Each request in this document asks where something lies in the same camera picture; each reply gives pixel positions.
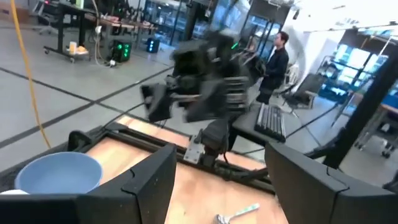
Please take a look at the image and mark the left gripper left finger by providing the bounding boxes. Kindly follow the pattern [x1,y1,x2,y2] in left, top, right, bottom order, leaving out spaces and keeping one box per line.
[74,143,177,224]

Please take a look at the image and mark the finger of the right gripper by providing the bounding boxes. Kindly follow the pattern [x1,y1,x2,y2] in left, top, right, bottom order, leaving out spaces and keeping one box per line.
[140,83,174,124]
[185,79,229,124]

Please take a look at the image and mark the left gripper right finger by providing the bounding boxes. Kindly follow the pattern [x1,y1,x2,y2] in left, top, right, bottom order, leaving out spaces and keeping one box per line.
[264,142,374,224]

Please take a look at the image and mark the grey desk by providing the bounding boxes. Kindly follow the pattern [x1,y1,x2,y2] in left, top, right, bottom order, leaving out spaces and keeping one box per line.
[231,102,289,147]

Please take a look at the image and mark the blue lit computer tower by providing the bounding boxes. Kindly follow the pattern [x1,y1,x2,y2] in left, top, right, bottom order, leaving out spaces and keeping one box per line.
[146,37,161,54]

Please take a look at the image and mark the green lit computer tower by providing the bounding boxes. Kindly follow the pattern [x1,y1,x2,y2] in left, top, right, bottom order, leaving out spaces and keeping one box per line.
[111,39,133,63]

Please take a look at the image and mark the person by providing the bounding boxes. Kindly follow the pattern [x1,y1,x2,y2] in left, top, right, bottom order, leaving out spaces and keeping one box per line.
[256,30,290,106]

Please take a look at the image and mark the blue backlit keyboard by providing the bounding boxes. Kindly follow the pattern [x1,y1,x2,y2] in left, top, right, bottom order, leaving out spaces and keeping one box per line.
[254,103,287,143]

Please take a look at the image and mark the wooden top work table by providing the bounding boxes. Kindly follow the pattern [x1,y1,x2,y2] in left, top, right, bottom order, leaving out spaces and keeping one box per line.
[83,14,158,41]

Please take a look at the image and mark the blue bowl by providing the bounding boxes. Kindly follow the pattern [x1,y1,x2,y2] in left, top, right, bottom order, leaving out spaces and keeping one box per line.
[14,151,103,195]

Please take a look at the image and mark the dark office chair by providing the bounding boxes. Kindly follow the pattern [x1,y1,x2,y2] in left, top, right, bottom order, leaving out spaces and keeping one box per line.
[281,73,327,118]

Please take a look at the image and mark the black rolling workbench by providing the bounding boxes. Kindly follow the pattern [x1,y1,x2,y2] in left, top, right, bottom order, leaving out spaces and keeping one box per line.
[42,0,98,63]

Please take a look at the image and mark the silver mounting bracket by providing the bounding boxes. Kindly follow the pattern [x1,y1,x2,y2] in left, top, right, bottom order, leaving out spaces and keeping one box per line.
[183,134,206,165]

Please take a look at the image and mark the silver spoon light blue handle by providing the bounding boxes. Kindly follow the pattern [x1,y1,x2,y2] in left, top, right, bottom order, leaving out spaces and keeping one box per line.
[213,202,261,224]

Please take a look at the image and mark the yellow cable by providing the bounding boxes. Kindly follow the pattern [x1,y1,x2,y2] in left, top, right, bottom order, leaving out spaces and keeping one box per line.
[9,0,52,149]

